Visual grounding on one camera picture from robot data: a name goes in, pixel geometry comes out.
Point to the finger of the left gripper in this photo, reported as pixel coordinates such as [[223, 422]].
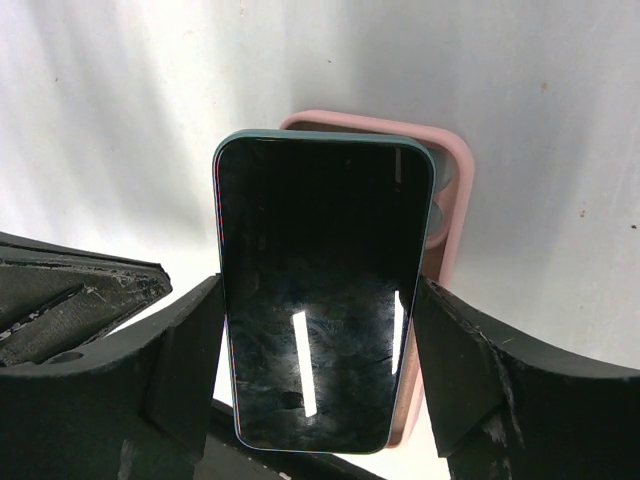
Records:
[[55, 298]]

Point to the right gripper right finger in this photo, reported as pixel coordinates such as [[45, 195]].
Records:
[[506, 405]]

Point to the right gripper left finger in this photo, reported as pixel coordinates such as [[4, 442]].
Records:
[[133, 405]]

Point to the pink phone case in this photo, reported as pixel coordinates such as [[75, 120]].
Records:
[[455, 169]]

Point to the teal blue phone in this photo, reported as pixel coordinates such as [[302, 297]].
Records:
[[321, 240]]

